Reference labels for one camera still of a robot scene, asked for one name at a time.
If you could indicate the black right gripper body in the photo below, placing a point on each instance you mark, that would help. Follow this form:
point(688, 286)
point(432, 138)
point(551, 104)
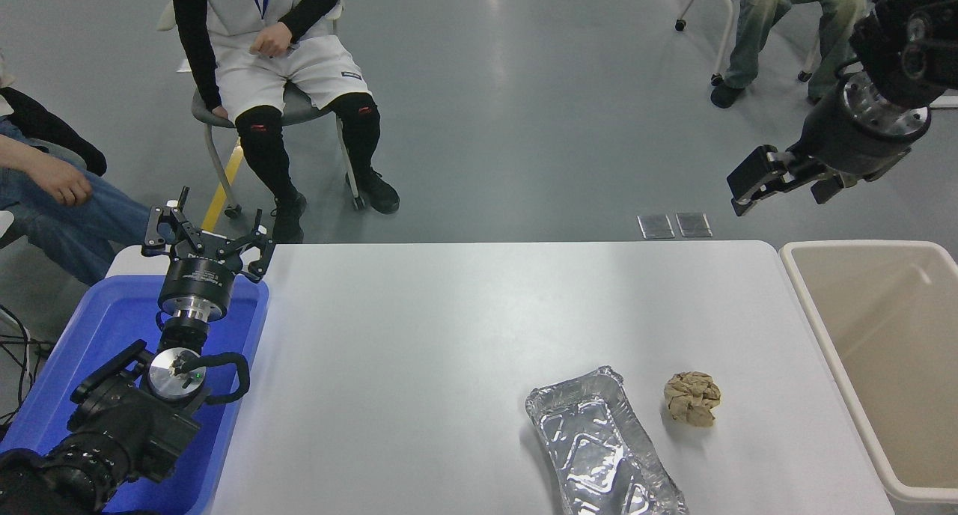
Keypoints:
point(846, 141)

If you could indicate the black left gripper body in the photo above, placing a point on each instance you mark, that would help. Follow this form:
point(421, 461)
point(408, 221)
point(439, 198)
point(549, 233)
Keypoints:
point(198, 279)

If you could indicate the person's right hand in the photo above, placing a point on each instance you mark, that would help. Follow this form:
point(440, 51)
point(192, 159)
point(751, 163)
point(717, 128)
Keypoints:
point(220, 112)

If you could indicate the person's hand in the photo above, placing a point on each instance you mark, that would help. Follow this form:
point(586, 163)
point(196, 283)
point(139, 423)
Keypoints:
point(66, 182)

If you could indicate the person's left hand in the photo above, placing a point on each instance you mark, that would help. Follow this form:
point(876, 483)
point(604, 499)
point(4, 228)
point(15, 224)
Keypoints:
point(271, 40)

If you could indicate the metal floor plate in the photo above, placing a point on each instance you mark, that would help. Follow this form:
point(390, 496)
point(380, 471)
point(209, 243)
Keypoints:
point(656, 227)
point(693, 224)

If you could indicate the blue plastic tray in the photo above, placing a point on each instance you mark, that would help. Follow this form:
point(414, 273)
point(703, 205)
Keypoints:
point(112, 317)

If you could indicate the white floor bar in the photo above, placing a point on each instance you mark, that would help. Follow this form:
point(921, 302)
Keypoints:
point(946, 102)

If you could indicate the person in blue jeans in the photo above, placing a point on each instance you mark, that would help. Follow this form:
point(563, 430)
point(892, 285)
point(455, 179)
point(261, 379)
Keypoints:
point(75, 230)

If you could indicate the grey seat wheeled chair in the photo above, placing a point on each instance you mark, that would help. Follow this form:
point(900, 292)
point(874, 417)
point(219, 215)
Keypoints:
point(299, 111)

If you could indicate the person in faded jeans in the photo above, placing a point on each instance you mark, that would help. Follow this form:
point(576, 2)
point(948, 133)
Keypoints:
point(763, 21)

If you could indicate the large pale bin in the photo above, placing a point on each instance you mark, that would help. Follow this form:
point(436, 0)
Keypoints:
point(883, 350)

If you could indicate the person in white outfit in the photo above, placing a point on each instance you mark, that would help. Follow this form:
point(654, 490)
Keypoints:
point(254, 73)

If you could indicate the crumpled tan paper ball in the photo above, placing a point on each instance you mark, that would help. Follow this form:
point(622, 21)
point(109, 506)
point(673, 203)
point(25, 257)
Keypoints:
point(692, 399)

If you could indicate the silver foil tray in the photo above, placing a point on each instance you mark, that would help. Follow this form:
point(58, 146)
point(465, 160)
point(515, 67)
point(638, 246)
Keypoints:
point(599, 448)

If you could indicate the white frame wheeled chair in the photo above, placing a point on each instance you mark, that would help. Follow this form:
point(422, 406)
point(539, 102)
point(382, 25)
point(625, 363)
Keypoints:
point(727, 28)

